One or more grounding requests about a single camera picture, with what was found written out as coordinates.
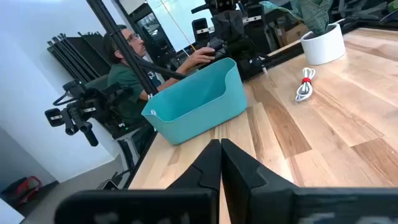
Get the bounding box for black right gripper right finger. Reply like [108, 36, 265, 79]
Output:
[221, 138, 300, 224]

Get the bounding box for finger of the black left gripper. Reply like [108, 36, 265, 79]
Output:
[228, 11, 246, 42]
[212, 11, 229, 43]

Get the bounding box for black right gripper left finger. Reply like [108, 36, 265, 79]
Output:
[167, 139, 222, 191]

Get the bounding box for white cable with red tie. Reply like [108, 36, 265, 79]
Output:
[294, 67, 317, 103]

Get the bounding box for person's hand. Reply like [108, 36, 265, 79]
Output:
[192, 46, 216, 65]

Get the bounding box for brown cardboard box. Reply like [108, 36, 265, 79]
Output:
[275, 23, 310, 47]

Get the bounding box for teal plastic bin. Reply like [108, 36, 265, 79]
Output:
[141, 57, 249, 146]

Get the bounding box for green leafy plant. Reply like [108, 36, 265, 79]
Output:
[259, 0, 334, 37]

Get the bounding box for white round plant pot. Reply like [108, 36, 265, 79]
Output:
[300, 23, 346, 66]

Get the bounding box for person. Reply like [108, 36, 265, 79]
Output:
[102, 24, 216, 125]

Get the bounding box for black folded stands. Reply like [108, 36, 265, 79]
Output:
[46, 30, 112, 83]

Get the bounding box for red and black bag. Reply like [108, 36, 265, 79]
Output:
[0, 175, 43, 210]

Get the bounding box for yellow extension cord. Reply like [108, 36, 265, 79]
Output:
[160, 0, 197, 52]

